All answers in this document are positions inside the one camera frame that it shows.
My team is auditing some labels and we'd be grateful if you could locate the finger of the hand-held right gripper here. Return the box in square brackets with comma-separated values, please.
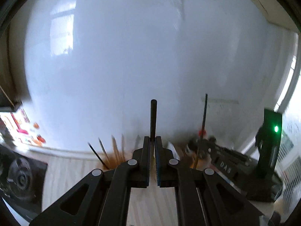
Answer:
[187, 137, 218, 161]

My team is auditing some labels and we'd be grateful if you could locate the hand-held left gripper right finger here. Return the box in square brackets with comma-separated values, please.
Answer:
[154, 136, 265, 226]

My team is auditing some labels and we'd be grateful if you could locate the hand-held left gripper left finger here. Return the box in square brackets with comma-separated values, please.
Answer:
[29, 136, 151, 226]

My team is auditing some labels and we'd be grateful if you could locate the black chopstick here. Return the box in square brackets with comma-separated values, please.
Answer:
[150, 99, 157, 139]
[98, 138, 110, 162]
[194, 94, 208, 169]
[88, 142, 110, 170]

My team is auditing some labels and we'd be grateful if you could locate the wooden chopstick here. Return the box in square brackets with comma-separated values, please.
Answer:
[112, 136, 121, 162]

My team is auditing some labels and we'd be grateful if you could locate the white printed paper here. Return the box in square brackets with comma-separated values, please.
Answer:
[281, 118, 301, 162]

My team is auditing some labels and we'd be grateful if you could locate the black poster with wheel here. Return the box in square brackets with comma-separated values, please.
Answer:
[0, 144, 49, 218]

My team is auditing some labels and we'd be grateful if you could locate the white wall socket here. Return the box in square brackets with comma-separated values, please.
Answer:
[208, 98, 239, 110]

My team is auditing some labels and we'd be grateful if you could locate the wooden wall cabinet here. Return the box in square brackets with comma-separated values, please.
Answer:
[0, 34, 23, 113]

